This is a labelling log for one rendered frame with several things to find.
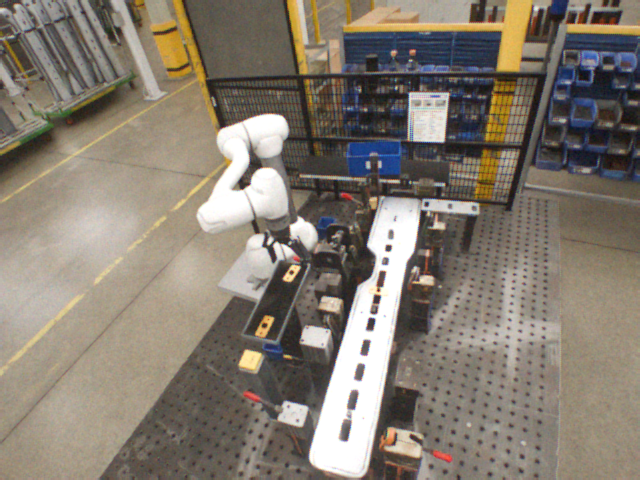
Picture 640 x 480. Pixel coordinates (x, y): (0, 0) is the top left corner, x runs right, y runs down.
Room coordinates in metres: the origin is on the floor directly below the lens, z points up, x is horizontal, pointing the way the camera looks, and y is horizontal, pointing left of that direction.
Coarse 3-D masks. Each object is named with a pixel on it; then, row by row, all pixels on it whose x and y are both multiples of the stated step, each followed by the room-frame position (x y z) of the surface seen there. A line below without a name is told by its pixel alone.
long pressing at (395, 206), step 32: (384, 224) 1.37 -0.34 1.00; (416, 224) 1.33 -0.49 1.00; (384, 256) 1.15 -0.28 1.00; (352, 320) 0.83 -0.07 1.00; (384, 320) 0.81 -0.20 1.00; (352, 352) 0.69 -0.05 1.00; (384, 352) 0.67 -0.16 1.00; (352, 384) 0.57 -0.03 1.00; (384, 384) 0.55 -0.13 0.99; (320, 416) 0.48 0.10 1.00; (352, 416) 0.46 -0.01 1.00; (320, 448) 0.38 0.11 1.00; (352, 448) 0.37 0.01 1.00
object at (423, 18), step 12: (396, 0) 7.65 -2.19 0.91; (408, 0) 7.54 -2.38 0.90; (420, 0) 7.42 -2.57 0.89; (432, 0) 7.31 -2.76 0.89; (444, 0) 7.19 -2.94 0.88; (456, 0) 7.08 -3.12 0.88; (468, 0) 6.98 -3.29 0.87; (420, 12) 7.42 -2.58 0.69; (432, 12) 7.30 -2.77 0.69; (444, 12) 7.19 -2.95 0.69; (456, 12) 7.07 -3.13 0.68; (468, 12) 6.97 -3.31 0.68
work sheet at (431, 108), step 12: (408, 96) 1.88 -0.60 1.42; (420, 96) 1.86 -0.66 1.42; (432, 96) 1.84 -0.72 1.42; (444, 96) 1.81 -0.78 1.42; (408, 108) 1.88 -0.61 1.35; (420, 108) 1.86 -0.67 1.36; (432, 108) 1.83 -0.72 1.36; (444, 108) 1.81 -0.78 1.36; (408, 120) 1.88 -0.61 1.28; (420, 120) 1.86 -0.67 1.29; (432, 120) 1.83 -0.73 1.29; (444, 120) 1.81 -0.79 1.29; (408, 132) 1.88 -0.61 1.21; (420, 132) 1.86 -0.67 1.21; (432, 132) 1.83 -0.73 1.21; (444, 132) 1.80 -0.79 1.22
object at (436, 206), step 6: (432, 204) 1.46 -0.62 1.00; (438, 204) 1.45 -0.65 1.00; (444, 204) 1.44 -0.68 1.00; (456, 204) 1.42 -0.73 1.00; (462, 204) 1.42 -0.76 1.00; (468, 204) 1.41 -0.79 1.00; (474, 204) 1.40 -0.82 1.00; (426, 210) 1.42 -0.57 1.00; (432, 210) 1.41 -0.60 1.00; (438, 210) 1.40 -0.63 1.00; (444, 210) 1.39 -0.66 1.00; (450, 210) 1.39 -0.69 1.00; (456, 210) 1.38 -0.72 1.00; (462, 210) 1.37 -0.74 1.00; (468, 210) 1.36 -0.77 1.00
